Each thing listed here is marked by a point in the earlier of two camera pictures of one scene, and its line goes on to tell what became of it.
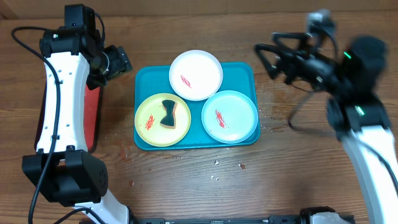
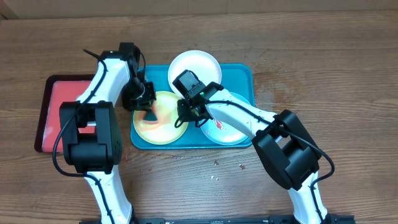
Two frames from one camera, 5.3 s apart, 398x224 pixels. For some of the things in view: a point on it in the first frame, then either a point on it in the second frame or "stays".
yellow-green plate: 151,112 stays
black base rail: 271,219 stays
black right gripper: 269,51 -> 187,116
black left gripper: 123,63 -> 143,104
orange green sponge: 169,121 -> 150,116
